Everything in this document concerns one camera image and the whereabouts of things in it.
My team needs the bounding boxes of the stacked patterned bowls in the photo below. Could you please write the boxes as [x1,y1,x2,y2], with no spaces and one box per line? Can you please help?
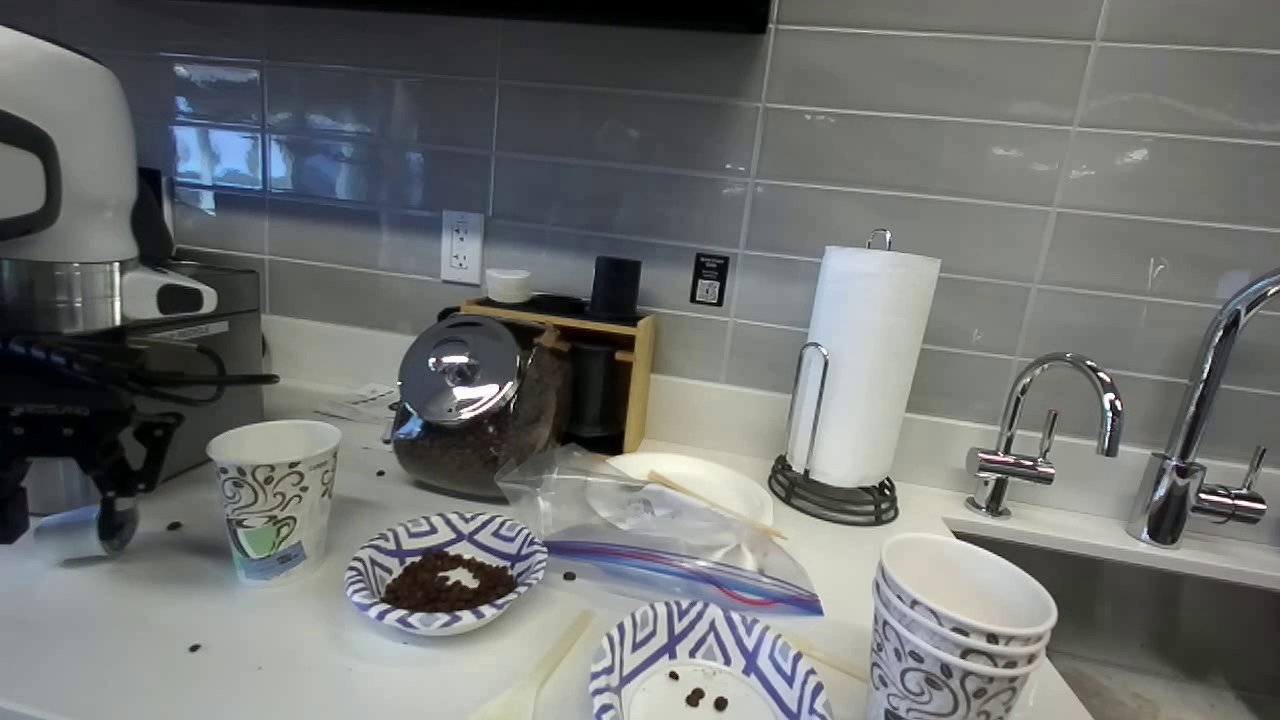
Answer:
[583,598,837,720]

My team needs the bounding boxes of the white capped container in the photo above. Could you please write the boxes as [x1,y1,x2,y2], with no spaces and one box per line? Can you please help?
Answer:
[480,265,536,307]

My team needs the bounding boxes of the metal paper towel holder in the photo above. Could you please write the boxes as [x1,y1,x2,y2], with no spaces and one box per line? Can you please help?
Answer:
[764,230,906,531]

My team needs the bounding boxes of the black wall switch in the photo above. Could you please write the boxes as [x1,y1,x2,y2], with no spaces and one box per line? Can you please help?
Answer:
[688,249,734,314]

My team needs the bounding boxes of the small chrome faucet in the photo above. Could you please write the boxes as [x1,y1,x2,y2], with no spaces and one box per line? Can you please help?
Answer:
[965,347,1130,519]

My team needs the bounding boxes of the white wall power outlet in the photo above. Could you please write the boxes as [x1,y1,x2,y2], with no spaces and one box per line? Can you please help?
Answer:
[435,207,489,289]

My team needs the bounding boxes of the white paper towel roll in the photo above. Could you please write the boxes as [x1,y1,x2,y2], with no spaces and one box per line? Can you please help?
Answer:
[784,242,943,493]

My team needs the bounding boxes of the tall chrome faucet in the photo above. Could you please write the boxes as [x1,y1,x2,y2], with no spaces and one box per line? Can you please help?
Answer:
[1126,265,1280,551]

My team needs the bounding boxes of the chrome jar lid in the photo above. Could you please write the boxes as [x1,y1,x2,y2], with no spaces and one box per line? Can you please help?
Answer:
[395,314,530,432]

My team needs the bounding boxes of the coffee grounds pile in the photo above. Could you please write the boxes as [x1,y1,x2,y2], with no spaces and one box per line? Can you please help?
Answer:
[382,549,519,618]

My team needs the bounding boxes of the patterned plate with grounds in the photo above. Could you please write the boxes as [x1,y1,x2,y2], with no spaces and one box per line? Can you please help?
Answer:
[339,509,551,641]

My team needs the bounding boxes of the steel sink basin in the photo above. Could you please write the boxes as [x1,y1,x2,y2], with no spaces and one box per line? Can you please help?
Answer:
[986,531,1280,720]

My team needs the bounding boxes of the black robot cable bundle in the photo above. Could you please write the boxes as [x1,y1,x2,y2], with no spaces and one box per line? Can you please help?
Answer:
[125,331,281,407]

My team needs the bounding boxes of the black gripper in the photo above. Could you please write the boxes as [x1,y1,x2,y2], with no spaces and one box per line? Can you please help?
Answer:
[0,335,186,556]

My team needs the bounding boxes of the single patterned paper cup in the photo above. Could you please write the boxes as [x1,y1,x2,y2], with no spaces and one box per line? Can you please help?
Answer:
[206,416,348,588]

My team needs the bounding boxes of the clear zip bag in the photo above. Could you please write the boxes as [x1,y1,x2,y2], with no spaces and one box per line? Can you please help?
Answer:
[496,443,829,626]

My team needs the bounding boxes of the wooden rack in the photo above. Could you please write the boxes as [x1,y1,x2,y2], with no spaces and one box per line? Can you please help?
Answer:
[458,295,661,455]

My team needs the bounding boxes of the white mug by sink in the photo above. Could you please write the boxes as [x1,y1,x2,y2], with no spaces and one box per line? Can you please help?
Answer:
[864,613,1036,720]

